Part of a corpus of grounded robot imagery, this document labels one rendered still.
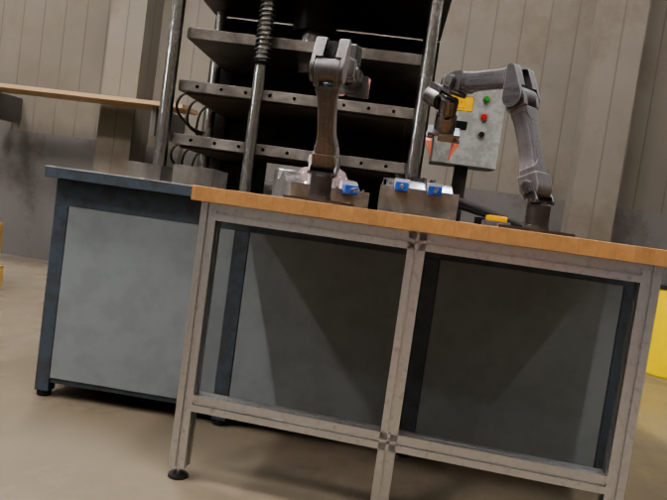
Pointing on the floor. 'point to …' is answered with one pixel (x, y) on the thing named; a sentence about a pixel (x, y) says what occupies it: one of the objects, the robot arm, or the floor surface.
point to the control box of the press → (472, 138)
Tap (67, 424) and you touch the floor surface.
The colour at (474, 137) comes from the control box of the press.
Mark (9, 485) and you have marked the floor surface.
